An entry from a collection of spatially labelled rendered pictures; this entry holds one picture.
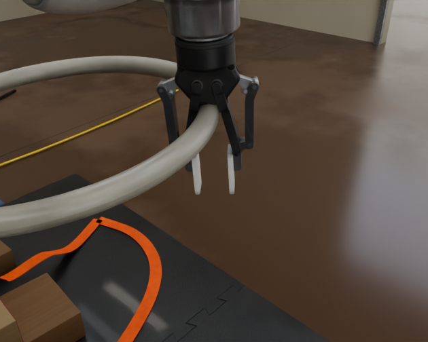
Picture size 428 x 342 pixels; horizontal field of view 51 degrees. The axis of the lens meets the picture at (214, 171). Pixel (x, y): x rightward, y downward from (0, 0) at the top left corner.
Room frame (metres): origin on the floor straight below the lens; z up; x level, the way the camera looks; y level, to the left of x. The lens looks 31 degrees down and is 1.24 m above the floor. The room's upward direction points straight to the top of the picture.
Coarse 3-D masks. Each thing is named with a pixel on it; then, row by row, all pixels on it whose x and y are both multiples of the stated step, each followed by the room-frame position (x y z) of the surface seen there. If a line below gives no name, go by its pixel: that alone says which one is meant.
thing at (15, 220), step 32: (64, 64) 0.80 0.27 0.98; (96, 64) 0.79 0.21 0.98; (128, 64) 0.78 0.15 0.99; (160, 64) 0.74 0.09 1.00; (192, 128) 0.49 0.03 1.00; (160, 160) 0.42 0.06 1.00; (96, 192) 0.37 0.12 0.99; (128, 192) 0.38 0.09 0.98; (0, 224) 0.34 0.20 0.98; (32, 224) 0.34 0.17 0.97; (64, 224) 0.36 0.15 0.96
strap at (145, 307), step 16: (96, 224) 1.56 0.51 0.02; (112, 224) 1.56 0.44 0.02; (80, 240) 1.45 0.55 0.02; (144, 240) 1.46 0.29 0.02; (48, 256) 1.26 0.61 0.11; (16, 272) 1.16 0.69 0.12; (160, 272) 1.27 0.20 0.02; (144, 304) 1.11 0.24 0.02; (144, 320) 1.04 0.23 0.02; (128, 336) 0.98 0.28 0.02
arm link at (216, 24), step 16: (176, 0) 0.53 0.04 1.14; (192, 0) 0.52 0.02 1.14; (208, 0) 0.52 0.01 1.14; (224, 0) 0.53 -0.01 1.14; (176, 16) 0.53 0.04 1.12; (192, 16) 0.52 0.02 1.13; (208, 16) 0.52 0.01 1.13; (224, 16) 0.53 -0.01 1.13; (176, 32) 0.53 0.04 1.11; (192, 32) 0.52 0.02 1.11; (208, 32) 0.52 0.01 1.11; (224, 32) 0.53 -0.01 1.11
